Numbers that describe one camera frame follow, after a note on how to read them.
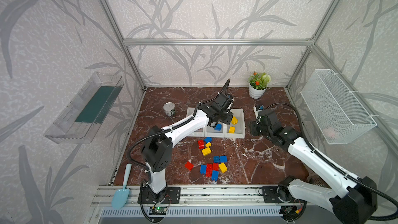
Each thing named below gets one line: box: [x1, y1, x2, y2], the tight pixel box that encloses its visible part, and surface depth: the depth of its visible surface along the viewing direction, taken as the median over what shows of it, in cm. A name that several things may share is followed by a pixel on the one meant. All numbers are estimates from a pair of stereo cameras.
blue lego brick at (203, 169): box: [200, 164, 207, 175], surface depth 82 cm
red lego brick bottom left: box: [184, 161, 195, 172], surface depth 84 cm
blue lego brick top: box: [204, 136, 213, 144], surface depth 93 cm
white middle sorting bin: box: [204, 121, 228, 138], surface depth 93 cm
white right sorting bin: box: [224, 108, 246, 139], surface depth 95 cm
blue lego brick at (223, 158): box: [219, 155, 228, 163], surface depth 86 cm
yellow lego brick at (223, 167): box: [218, 162, 228, 174], surface depth 82 cm
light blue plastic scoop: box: [111, 163, 132, 210], surface depth 75 cm
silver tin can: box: [163, 101, 176, 117], surface depth 104 cm
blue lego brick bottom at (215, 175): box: [211, 170, 220, 182], surface depth 80 cm
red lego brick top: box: [197, 139, 205, 150], surface depth 91 cm
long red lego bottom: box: [205, 163, 213, 178], surface depth 82 cm
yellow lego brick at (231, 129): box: [228, 126, 236, 134], surface depth 95 cm
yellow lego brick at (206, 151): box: [201, 147, 212, 157], surface depth 88 cm
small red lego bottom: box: [212, 162, 219, 172], surface depth 83 cm
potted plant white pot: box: [248, 71, 272, 100], surface depth 107 cm
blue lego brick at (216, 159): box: [212, 155, 221, 164], surface depth 86 cm
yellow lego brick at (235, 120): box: [231, 116, 238, 125], surface depth 101 cm
